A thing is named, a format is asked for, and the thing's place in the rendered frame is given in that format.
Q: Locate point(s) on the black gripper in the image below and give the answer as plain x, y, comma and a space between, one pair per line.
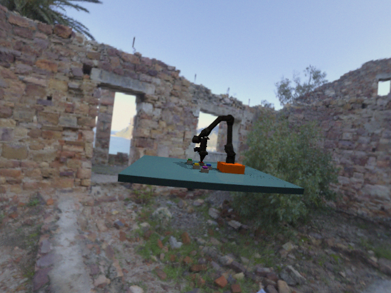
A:
203, 152

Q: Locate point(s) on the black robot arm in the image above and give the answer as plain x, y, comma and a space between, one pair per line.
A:
205, 133

